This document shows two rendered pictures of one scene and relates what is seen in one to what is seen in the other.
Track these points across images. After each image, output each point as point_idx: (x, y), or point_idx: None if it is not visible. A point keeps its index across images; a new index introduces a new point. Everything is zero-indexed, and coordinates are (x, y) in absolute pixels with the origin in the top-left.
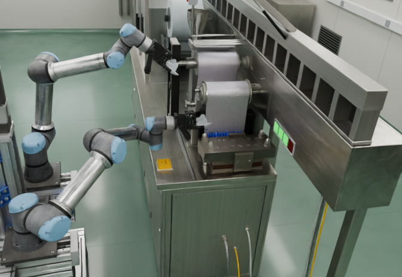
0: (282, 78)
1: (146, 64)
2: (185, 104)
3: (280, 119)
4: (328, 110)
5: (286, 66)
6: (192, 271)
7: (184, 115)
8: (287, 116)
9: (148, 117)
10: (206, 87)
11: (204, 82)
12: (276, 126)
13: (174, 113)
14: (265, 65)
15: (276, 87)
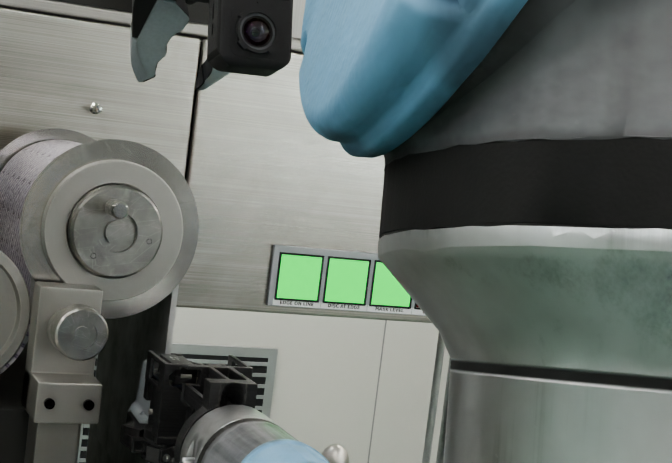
0: (294, 53)
1: None
2: (82, 342)
3: (320, 228)
4: None
5: None
6: None
7: (231, 369)
8: (374, 193)
9: (293, 459)
10: (174, 166)
11: (121, 147)
12: (297, 273)
13: (227, 382)
14: (97, 39)
15: (240, 107)
